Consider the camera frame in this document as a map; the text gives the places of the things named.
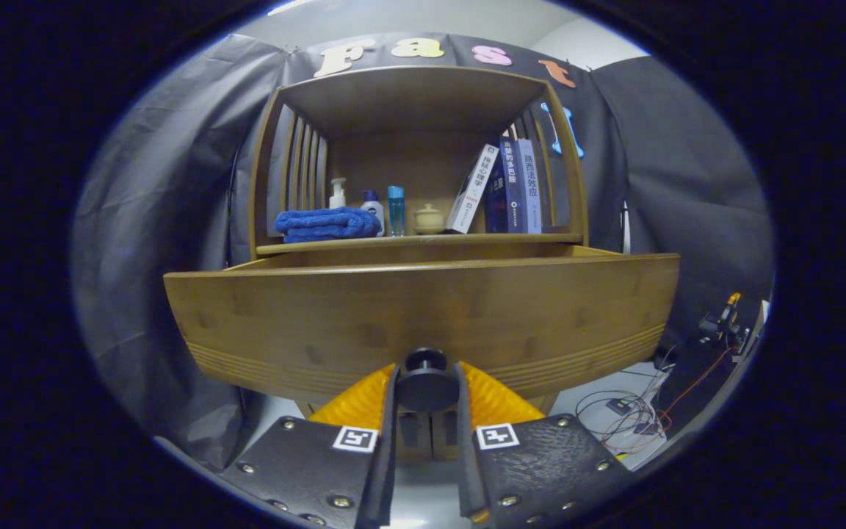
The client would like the dark blue book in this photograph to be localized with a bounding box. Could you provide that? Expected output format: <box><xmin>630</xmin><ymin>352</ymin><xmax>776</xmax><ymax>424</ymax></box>
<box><xmin>484</xmin><ymin>136</ymin><xmax>525</xmax><ymax>234</ymax></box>

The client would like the light blue book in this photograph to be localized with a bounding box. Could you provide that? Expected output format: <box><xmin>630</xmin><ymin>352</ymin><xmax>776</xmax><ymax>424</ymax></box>
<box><xmin>516</xmin><ymin>138</ymin><xmax>543</xmax><ymax>234</ymax></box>

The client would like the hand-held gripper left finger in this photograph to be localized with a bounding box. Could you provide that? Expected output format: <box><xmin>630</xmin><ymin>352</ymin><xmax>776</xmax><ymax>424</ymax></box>
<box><xmin>219</xmin><ymin>362</ymin><xmax>400</xmax><ymax>529</ymax></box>

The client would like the white book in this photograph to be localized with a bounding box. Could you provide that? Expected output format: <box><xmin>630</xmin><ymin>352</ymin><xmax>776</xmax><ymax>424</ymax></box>
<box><xmin>446</xmin><ymin>143</ymin><xmax>501</xmax><ymax>234</ymax></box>

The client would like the bundle of thin cables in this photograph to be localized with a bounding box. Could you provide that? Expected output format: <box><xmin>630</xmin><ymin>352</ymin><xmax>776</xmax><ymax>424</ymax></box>
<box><xmin>576</xmin><ymin>345</ymin><xmax>732</xmax><ymax>453</ymax></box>

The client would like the white bottle with blue cap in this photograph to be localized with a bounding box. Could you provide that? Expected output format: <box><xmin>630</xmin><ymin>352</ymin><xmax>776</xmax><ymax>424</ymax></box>
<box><xmin>361</xmin><ymin>190</ymin><xmax>386</xmax><ymax>237</ymax></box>

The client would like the wooden cabinet door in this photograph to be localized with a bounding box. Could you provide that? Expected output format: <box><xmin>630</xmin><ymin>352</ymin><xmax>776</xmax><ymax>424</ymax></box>
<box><xmin>432</xmin><ymin>411</ymin><xmax>460</xmax><ymax>460</ymax></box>
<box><xmin>398</xmin><ymin>411</ymin><xmax>431</xmax><ymax>462</ymax></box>

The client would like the beige lidded teacup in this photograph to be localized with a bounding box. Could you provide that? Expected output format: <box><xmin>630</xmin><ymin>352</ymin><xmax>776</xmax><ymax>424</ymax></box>
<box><xmin>413</xmin><ymin>204</ymin><xmax>445</xmax><ymax>235</ymax></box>

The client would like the clear blue bottle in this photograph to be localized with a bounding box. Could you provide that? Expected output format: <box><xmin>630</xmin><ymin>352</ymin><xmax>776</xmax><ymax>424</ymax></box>
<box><xmin>387</xmin><ymin>185</ymin><xmax>405</xmax><ymax>237</ymax></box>

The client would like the blue folded towel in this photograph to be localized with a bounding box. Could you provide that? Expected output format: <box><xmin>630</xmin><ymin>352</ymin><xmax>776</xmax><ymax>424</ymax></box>
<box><xmin>274</xmin><ymin>206</ymin><xmax>383</xmax><ymax>244</ymax></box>

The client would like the wooden countertop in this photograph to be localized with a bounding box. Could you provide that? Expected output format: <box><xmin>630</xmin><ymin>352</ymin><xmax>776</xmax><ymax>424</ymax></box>
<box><xmin>256</xmin><ymin>224</ymin><xmax>584</xmax><ymax>256</ymax></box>

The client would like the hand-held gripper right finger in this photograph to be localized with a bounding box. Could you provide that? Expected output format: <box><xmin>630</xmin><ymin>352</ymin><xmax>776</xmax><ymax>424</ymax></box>
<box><xmin>455</xmin><ymin>360</ymin><xmax>637</xmax><ymax>526</ymax></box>

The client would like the wooden cabinet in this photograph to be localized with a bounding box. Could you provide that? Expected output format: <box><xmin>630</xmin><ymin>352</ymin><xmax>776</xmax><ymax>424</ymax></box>
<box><xmin>249</xmin><ymin>65</ymin><xmax>590</xmax><ymax>464</ymax></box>

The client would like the wooden drawer with black knob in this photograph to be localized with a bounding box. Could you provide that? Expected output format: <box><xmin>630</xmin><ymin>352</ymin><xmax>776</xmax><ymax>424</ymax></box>
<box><xmin>164</xmin><ymin>245</ymin><xmax>681</xmax><ymax>414</ymax></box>

